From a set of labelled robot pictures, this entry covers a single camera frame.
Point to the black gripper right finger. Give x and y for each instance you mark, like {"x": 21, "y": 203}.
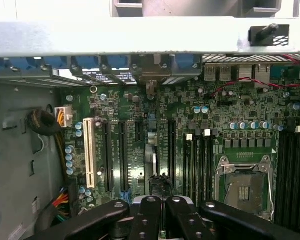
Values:
{"x": 182, "y": 220}

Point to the dark grey open PC case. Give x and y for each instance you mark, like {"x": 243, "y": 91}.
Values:
{"x": 20, "y": 150}

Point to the black chassis switch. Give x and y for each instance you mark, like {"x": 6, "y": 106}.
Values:
{"x": 265, "y": 35}

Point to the green motherboard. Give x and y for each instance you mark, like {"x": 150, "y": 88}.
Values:
{"x": 185, "y": 105}

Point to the CPU socket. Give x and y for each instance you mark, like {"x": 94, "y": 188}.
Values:
{"x": 245, "y": 190}

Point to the black RAM slot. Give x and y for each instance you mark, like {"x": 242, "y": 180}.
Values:
{"x": 280, "y": 180}
{"x": 189, "y": 137}
{"x": 196, "y": 172}
{"x": 203, "y": 172}
{"x": 289, "y": 180}
{"x": 298, "y": 180}
{"x": 211, "y": 172}

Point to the white power connector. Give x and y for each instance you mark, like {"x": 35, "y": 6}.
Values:
{"x": 62, "y": 117}

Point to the short black expansion slot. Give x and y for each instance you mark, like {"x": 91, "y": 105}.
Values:
{"x": 139, "y": 130}

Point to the grey plastic parts rack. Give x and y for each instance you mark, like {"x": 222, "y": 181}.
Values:
{"x": 190, "y": 7}

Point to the white expansion slot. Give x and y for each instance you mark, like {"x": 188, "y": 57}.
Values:
{"x": 88, "y": 150}

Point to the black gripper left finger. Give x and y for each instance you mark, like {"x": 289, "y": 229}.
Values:
{"x": 146, "y": 220}

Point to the long black expansion slot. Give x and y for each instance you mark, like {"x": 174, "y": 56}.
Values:
{"x": 172, "y": 150}
{"x": 123, "y": 155}
{"x": 107, "y": 155}

